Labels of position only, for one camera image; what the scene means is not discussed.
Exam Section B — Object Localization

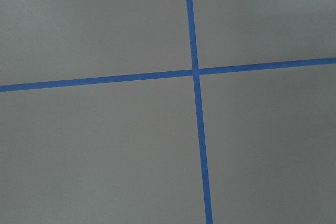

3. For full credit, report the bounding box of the blue tape line lengthwise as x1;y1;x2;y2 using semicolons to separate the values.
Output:
186;0;213;223

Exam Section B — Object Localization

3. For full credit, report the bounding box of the blue tape line crosswise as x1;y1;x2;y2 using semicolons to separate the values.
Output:
1;57;335;92

